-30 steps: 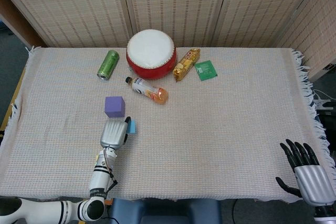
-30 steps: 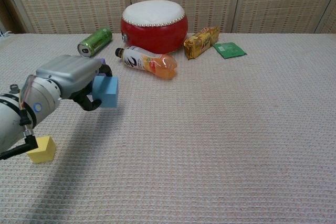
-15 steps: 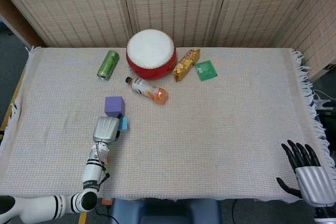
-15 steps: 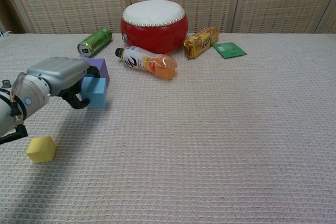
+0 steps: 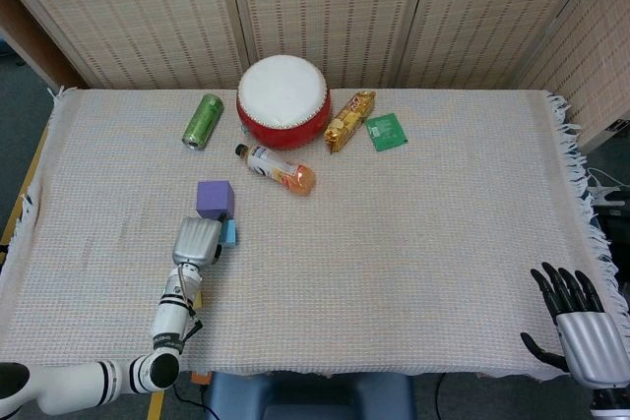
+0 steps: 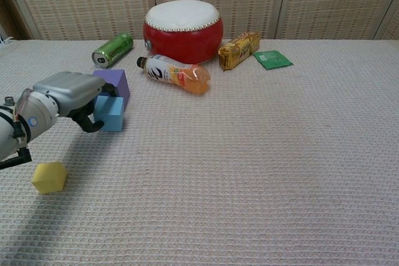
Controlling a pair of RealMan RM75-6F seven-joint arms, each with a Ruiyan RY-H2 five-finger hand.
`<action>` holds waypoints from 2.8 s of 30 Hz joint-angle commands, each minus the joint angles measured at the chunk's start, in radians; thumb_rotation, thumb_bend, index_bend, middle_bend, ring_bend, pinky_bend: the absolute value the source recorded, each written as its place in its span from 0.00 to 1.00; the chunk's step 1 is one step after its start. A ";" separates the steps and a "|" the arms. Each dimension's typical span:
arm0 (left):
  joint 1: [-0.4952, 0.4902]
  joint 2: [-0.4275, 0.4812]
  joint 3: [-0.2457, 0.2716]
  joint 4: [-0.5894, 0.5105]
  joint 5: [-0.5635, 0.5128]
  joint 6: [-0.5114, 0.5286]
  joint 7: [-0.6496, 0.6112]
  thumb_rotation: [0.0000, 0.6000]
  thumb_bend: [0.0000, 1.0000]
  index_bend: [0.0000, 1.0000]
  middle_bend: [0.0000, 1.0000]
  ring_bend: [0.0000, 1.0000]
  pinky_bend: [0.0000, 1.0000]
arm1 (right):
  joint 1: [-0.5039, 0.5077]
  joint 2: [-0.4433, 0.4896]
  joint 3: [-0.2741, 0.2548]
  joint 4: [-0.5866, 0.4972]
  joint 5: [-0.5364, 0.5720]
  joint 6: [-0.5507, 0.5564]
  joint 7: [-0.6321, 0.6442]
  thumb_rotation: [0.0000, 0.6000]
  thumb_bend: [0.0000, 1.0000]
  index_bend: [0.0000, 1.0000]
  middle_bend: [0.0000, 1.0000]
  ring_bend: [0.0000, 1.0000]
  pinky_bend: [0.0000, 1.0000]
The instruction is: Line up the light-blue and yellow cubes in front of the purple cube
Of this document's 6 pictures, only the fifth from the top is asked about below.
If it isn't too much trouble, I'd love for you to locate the medium blue foam cube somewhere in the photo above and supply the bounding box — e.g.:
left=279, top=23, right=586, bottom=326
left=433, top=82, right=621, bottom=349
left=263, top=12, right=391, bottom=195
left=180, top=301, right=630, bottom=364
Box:
left=220, top=217, right=241, bottom=248

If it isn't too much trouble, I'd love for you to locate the green sachet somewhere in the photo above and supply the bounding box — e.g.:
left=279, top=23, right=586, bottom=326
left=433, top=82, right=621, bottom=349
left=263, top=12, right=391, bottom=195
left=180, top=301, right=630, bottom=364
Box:
left=363, top=112, right=410, bottom=152

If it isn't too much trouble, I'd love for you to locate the large purple foam cube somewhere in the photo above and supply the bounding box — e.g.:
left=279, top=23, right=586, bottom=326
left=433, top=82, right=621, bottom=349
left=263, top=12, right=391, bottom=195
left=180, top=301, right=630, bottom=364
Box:
left=195, top=180, right=236, bottom=221

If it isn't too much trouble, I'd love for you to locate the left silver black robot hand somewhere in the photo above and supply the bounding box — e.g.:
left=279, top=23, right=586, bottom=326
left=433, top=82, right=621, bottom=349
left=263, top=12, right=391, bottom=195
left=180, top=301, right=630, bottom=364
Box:
left=170, top=212, right=232, bottom=269

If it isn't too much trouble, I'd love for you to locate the white cable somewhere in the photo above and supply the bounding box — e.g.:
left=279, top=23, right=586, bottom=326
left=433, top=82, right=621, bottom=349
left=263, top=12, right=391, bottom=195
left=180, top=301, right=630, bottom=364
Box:
left=585, top=166, right=630, bottom=196

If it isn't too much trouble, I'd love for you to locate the red drum white top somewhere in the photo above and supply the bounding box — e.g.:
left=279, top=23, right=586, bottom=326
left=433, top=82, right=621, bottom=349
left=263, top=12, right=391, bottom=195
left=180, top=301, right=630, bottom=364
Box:
left=236, top=56, right=331, bottom=151

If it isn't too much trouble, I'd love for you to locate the beige woven tablecloth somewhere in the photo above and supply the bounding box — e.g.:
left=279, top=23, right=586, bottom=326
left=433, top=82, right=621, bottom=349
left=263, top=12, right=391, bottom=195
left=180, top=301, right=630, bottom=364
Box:
left=0, top=85, right=622, bottom=385

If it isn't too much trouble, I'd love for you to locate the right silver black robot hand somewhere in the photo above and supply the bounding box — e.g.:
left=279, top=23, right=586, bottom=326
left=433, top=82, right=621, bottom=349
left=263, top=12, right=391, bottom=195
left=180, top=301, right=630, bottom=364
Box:
left=520, top=262, right=626, bottom=390

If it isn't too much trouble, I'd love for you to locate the yellow biscuit pack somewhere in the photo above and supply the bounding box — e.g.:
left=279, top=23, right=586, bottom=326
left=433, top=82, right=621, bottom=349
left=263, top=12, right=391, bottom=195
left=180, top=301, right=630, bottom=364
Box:
left=323, top=90, right=378, bottom=154

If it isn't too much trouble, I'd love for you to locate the orange drink plastic bottle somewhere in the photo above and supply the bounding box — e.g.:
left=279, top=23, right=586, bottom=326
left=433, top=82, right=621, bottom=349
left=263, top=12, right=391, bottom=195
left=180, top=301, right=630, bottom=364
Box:
left=234, top=143, right=316, bottom=198

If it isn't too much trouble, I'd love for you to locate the brown wooden board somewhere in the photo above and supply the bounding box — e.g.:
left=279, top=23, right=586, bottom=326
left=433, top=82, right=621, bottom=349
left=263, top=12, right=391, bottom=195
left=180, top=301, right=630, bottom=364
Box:
left=0, top=0, right=86, bottom=90

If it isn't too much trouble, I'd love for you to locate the blue robot base seat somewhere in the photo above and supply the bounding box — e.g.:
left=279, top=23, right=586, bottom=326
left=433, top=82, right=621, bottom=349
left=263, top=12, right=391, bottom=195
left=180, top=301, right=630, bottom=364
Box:
left=204, top=371, right=417, bottom=420

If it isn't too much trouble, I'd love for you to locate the woven folding screen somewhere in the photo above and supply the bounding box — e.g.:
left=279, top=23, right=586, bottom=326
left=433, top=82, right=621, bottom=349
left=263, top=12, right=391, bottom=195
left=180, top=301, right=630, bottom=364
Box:
left=0, top=0, right=630, bottom=149

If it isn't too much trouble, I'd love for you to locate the green drink can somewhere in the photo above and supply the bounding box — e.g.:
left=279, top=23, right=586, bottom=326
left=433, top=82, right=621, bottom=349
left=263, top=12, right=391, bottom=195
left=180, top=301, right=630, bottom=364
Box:
left=182, top=92, right=225, bottom=151

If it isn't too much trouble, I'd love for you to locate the black device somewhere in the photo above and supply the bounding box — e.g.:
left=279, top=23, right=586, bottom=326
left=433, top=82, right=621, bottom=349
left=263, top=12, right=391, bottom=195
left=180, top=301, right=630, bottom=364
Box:
left=593, top=189, right=630, bottom=247

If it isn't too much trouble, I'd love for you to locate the black floor cable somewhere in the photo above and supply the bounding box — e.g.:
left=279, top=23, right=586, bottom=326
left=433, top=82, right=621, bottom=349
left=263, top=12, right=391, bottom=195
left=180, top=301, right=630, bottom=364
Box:
left=171, top=383, right=218, bottom=420

